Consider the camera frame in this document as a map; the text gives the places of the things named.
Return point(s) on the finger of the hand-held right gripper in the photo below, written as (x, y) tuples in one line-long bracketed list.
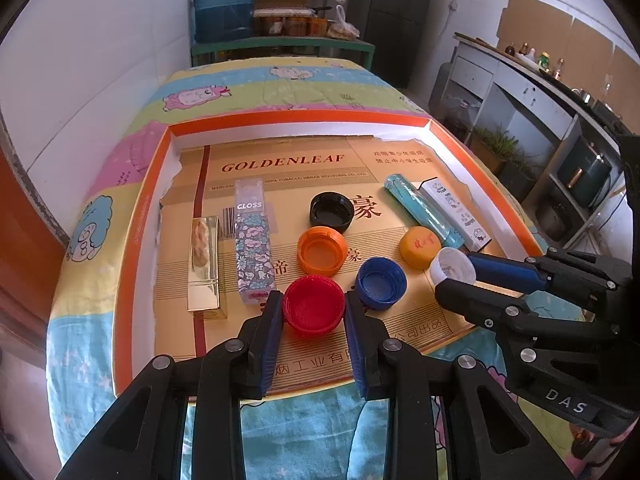
[(505, 270), (475, 302)]

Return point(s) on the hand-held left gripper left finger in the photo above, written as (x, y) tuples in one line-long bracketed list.
[(267, 340)]

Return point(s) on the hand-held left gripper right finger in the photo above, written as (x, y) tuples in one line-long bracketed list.
[(357, 345)]

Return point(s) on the white bottle cap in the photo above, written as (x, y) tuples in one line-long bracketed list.
[(452, 266)]

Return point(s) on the red bottle cap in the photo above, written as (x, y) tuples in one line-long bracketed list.
[(314, 307)]

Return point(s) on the blue bottle cap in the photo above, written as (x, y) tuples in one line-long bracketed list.
[(381, 284)]

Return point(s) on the white patterned small box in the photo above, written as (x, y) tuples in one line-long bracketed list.
[(457, 212)]

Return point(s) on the smooth orange bottle cap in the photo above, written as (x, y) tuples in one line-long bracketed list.
[(420, 246)]

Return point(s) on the clear floral cosmetic box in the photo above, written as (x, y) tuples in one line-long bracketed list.
[(254, 245)]

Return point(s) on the gold rectangular box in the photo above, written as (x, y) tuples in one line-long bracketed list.
[(205, 265)]

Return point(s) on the ribbed orange bottle cap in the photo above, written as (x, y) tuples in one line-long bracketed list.
[(321, 252)]

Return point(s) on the teal plastic pack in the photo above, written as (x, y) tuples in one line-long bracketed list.
[(422, 210)]

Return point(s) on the black bottle cap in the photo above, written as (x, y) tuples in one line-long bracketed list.
[(331, 212)]

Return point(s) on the shallow cardboard box tray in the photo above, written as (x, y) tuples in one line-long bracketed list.
[(280, 170)]

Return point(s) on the dark cooking pot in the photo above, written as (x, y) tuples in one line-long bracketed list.
[(552, 222)]

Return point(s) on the potted green plants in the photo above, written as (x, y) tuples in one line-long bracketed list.
[(500, 150)]

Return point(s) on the dark green air fryer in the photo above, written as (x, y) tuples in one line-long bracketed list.
[(582, 172)]

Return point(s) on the white kitchen counter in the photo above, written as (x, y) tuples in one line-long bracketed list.
[(505, 95)]

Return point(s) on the printed cartoon blanket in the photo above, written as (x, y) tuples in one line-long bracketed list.
[(240, 90)]

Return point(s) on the dark refrigerator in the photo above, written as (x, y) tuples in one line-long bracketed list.
[(392, 20)]

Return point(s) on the plastic bag of food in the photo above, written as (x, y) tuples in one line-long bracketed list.
[(344, 27)]

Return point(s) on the green low table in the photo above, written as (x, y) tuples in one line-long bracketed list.
[(280, 47)]

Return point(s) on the blue water jug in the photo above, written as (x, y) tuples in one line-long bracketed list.
[(222, 5)]

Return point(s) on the cardboard sheets on wall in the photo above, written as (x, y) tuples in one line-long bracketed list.
[(550, 35)]

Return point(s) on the red-brown wooden door frame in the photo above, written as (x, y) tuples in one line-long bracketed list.
[(25, 260)]

